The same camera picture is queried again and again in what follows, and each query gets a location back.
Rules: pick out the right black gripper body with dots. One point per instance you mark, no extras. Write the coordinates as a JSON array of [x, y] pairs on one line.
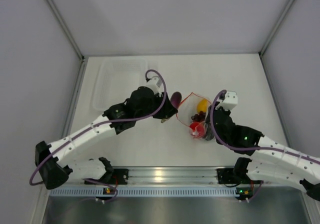
[[225, 111]]

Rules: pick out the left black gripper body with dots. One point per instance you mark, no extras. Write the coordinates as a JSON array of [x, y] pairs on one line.
[[155, 103]]

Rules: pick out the purple fake eggplant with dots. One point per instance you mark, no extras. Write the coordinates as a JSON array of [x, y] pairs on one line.
[[176, 99]]

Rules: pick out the red fake tomato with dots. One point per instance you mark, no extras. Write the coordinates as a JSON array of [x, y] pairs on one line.
[[195, 128]]

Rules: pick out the dark red fake grapes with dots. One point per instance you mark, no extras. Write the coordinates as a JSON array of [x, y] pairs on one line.
[[199, 117]]

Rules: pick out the yellow fake lemon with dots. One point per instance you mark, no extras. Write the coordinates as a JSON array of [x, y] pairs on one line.
[[202, 106]]

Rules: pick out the clear zip top bag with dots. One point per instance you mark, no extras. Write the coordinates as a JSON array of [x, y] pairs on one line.
[[192, 113]]

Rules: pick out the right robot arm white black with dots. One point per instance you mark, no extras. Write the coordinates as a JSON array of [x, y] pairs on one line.
[[264, 159]]

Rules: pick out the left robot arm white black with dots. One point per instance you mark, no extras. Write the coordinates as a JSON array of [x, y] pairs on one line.
[[55, 161]]

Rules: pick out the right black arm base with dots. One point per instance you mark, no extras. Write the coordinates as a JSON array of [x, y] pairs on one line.
[[226, 176]]

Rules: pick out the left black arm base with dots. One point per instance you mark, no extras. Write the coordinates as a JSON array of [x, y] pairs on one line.
[[119, 176]]

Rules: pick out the green fake avocado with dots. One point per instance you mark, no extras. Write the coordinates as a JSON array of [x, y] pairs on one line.
[[209, 135]]

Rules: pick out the clear plastic bin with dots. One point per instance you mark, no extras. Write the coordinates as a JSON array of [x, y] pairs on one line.
[[117, 78]]

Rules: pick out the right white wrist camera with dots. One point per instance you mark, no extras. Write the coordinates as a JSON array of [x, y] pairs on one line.
[[227, 101]]

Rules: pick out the aluminium rail frame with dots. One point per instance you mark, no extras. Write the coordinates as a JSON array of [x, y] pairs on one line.
[[177, 175]]

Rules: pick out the white slotted cable duct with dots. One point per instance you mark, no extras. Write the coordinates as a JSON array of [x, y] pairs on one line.
[[105, 192]]

